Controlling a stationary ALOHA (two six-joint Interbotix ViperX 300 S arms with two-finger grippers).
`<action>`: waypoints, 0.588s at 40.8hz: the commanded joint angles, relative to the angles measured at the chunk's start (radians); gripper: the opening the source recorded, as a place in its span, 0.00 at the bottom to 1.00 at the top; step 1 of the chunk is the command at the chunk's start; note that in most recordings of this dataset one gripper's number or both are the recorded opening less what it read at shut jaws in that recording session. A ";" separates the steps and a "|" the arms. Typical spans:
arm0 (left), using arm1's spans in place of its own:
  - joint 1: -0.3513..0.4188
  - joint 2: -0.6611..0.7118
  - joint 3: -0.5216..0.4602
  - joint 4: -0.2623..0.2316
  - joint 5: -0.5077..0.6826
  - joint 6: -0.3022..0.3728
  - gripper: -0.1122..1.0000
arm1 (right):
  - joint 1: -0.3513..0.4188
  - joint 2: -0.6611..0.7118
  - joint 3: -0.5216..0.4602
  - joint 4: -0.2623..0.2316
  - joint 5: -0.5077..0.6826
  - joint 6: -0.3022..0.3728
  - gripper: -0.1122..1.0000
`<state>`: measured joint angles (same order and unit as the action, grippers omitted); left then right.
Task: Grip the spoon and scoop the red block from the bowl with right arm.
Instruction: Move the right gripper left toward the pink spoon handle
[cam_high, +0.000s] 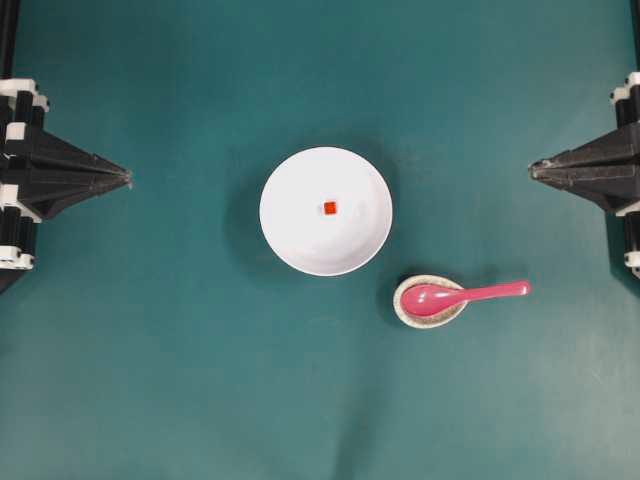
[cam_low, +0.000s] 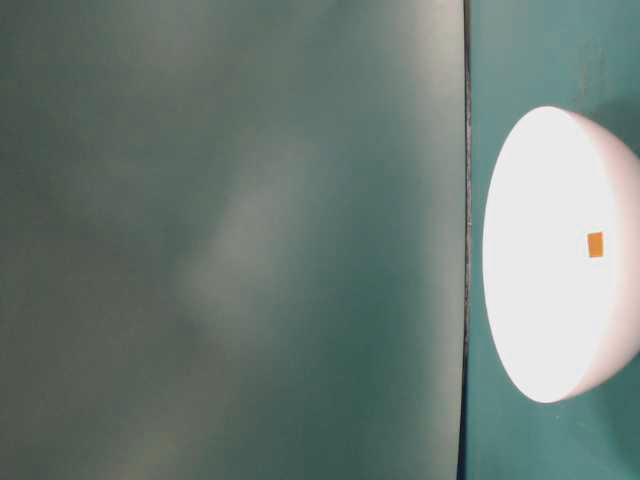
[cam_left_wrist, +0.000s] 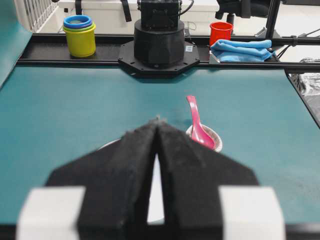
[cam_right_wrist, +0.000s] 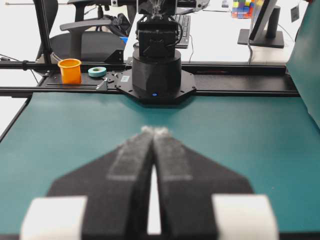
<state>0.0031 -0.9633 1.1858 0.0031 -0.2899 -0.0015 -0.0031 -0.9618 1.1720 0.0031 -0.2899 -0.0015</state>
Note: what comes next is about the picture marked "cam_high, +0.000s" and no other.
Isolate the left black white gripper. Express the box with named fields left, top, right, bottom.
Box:
left=1, top=79, right=132, bottom=269

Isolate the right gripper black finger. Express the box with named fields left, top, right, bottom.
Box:
left=529, top=164, right=639, bottom=216
left=529, top=122, right=639, bottom=172

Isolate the pink plastic spoon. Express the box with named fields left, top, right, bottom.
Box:
left=400, top=281, right=532, bottom=317

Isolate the white round bowl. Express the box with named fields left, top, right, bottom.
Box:
left=259, top=146, right=393, bottom=277

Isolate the small red block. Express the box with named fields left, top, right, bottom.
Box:
left=323, top=201, right=337, bottom=215

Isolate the green table cloth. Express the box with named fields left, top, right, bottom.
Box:
left=1, top=1, right=639, bottom=479

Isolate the small speckled ceramic dish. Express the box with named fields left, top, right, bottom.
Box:
left=393, top=275, right=466, bottom=329

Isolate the black frame rail left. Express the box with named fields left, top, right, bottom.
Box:
left=0, top=0, right=21, bottom=79

